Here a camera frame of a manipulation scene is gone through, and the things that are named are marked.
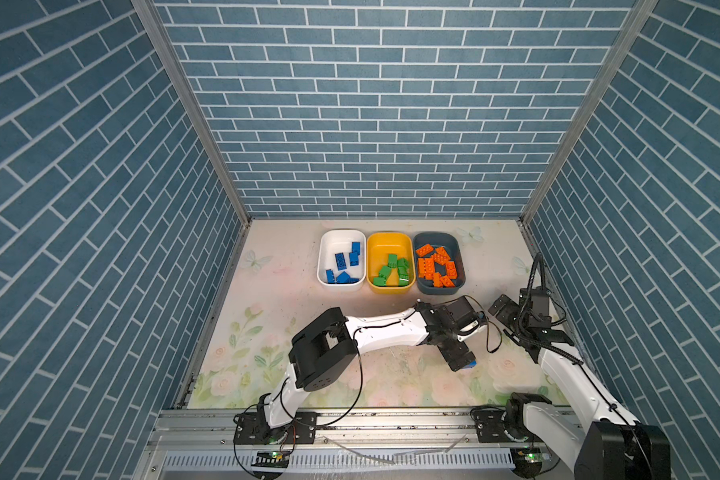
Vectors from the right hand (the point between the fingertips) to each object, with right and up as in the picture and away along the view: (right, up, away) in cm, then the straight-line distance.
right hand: (505, 305), depth 87 cm
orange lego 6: (-14, +5, +12) cm, 20 cm away
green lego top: (-32, +12, +19) cm, 39 cm away
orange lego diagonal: (-18, +6, +12) cm, 22 cm away
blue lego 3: (-46, +6, +11) cm, 47 cm away
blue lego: (-11, -15, -4) cm, 19 cm away
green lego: (-29, +12, +18) cm, 36 cm away
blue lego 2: (-46, +13, +18) cm, 51 cm away
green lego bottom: (-29, +6, +13) cm, 32 cm away
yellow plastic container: (-37, +17, +24) cm, 48 cm away
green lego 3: (-35, +8, +15) cm, 39 cm away
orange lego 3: (-14, +16, +22) cm, 31 cm away
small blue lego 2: (-49, +7, +13) cm, 51 cm away
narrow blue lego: (-54, +7, +14) cm, 56 cm away
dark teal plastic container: (-16, +11, +18) cm, 26 cm away
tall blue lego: (-51, +12, +19) cm, 56 cm away
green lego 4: (-37, +6, +12) cm, 39 cm away
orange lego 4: (-15, +13, +18) cm, 27 cm away
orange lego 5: (-11, +9, +17) cm, 23 cm away
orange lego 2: (-21, +10, +16) cm, 28 cm away
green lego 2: (-29, +8, +15) cm, 34 cm away
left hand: (-15, -11, -5) cm, 19 cm away
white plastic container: (-53, +19, +22) cm, 61 cm away
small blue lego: (-45, +17, +21) cm, 53 cm away
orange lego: (-20, +16, +24) cm, 35 cm away
